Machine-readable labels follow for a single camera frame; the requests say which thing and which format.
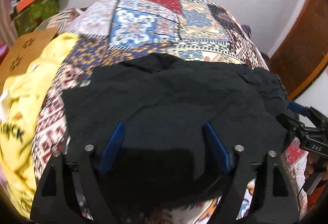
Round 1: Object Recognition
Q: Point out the blue grey cushion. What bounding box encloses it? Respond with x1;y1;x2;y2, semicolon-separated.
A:
241;24;252;39

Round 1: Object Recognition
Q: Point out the red plush bird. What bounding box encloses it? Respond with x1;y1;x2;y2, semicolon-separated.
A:
0;44;9;64

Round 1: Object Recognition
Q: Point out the wooden lap desk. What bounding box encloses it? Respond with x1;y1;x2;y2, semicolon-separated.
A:
0;28;58;92

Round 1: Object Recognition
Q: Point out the yellow duck hoodie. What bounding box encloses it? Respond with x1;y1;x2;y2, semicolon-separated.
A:
1;33;78;218

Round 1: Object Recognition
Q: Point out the colourful patchwork bedspread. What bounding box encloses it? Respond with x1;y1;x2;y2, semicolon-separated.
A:
31;0;299;223

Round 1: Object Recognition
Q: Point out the black zip hoodie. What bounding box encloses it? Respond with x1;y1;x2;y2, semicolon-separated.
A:
62;54;287;223

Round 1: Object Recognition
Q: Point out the brown wooden door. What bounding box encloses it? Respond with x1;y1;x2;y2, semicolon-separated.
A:
269;0;327;100

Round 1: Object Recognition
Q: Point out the right hand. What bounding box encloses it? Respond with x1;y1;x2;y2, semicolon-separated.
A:
304;153;319;179

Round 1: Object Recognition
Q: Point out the green patterned storage box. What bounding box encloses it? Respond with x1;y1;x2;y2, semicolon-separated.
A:
13;0;59;37

